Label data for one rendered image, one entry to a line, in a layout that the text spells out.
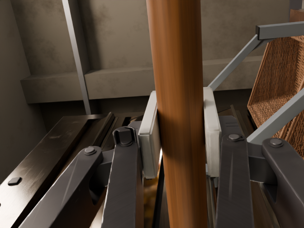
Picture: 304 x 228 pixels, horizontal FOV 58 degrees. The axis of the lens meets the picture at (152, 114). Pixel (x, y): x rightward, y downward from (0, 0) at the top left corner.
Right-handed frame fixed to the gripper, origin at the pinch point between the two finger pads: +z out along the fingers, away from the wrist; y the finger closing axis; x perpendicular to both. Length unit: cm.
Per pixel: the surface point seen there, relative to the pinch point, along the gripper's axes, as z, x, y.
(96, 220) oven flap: 58, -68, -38
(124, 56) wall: 307, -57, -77
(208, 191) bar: 28.6, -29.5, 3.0
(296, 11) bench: 155, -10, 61
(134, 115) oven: 149, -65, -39
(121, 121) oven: 139, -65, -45
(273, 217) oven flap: 54, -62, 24
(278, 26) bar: 81, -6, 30
